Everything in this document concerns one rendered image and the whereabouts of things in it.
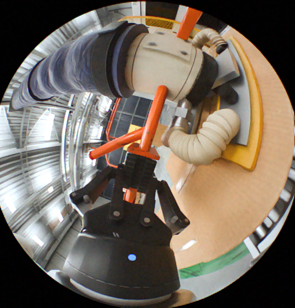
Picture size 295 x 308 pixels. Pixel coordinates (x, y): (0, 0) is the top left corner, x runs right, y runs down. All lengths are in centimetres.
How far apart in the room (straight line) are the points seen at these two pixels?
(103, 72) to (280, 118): 26
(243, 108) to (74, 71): 29
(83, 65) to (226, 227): 34
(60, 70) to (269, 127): 39
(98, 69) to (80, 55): 7
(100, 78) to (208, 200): 28
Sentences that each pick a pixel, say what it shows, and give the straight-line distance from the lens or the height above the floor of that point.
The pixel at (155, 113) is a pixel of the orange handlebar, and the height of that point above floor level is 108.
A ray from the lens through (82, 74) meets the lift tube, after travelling 22.
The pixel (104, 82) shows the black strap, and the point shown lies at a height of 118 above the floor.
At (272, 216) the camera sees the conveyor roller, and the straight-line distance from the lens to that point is 55.
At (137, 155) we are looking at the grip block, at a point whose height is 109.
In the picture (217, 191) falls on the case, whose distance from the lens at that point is 17.
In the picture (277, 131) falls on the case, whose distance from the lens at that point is 15.
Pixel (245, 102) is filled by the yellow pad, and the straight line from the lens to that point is 16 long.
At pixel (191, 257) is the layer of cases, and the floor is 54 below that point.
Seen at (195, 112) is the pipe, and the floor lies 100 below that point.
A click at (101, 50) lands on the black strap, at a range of 18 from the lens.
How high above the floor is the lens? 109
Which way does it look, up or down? 4 degrees down
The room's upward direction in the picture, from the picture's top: 74 degrees counter-clockwise
